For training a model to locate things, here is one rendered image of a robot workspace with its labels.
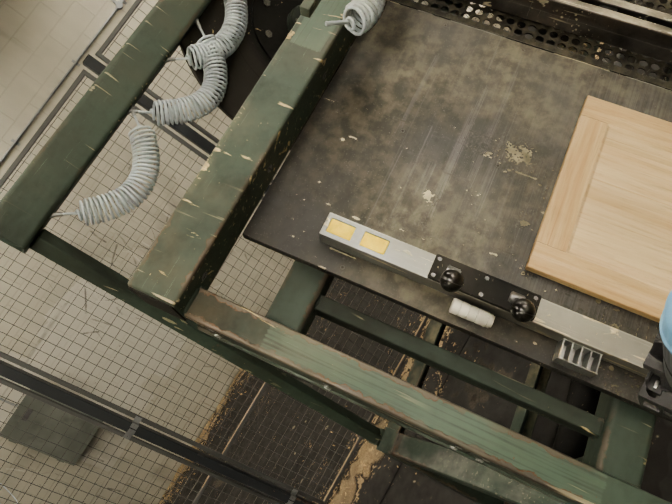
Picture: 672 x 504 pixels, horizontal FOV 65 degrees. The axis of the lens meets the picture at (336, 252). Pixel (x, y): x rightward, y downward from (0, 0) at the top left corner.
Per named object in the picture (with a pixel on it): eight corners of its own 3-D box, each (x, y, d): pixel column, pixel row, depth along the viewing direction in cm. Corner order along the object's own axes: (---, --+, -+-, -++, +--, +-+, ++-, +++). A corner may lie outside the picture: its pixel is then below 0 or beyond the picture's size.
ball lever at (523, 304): (521, 311, 95) (531, 328, 82) (501, 303, 96) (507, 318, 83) (530, 292, 95) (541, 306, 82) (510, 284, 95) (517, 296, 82)
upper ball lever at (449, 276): (458, 285, 98) (458, 297, 85) (439, 277, 98) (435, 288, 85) (466, 266, 97) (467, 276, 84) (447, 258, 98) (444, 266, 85)
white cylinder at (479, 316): (447, 313, 99) (488, 331, 97) (449, 309, 96) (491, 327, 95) (452, 300, 100) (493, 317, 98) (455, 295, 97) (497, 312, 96)
